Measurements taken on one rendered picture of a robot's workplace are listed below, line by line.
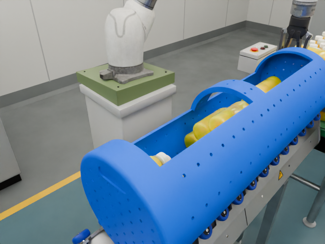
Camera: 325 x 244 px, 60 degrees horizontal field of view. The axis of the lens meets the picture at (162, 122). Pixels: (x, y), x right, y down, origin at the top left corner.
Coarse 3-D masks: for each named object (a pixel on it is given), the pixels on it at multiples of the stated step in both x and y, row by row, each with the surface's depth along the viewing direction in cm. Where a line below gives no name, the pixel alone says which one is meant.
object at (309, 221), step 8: (320, 136) 147; (320, 144) 141; (296, 176) 177; (312, 184) 171; (320, 192) 168; (320, 200) 170; (312, 208) 176; (320, 208) 174; (312, 216) 178; (304, 224) 184; (312, 224) 183
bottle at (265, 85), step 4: (272, 76) 108; (276, 76) 108; (264, 80) 106; (268, 80) 105; (272, 80) 105; (276, 80) 106; (280, 80) 107; (260, 84) 102; (264, 84) 102; (268, 84) 102; (272, 84) 103; (276, 84) 105; (260, 88) 100; (264, 88) 100; (268, 88) 101; (272, 88) 103
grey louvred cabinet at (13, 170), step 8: (0, 120) 184; (0, 128) 186; (0, 136) 189; (0, 144) 191; (8, 144) 195; (0, 152) 193; (8, 152) 197; (0, 160) 195; (8, 160) 199; (0, 168) 198; (8, 168) 202; (16, 168) 206; (0, 176) 200; (8, 176) 204; (16, 176) 213; (0, 184) 207; (8, 184) 211
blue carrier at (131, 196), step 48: (288, 48) 104; (240, 96) 74; (288, 96) 79; (144, 144) 78; (192, 144) 57; (240, 144) 63; (96, 192) 62; (144, 192) 48; (192, 192) 53; (240, 192) 67; (144, 240) 54; (192, 240) 56
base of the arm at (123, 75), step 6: (108, 66) 123; (114, 66) 119; (138, 66) 120; (102, 72) 125; (108, 72) 119; (114, 72) 119; (120, 72) 119; (126, 72) 119; (132, 72) 119; (138, 72) 121; (144, 72) 124; (150, 72) 125; (102, 78) 120; (108, 78) 119; (114, 78) 120; (120, 78) 117; (126, 78) 117; (132, 78) 119; (138, 78) 122
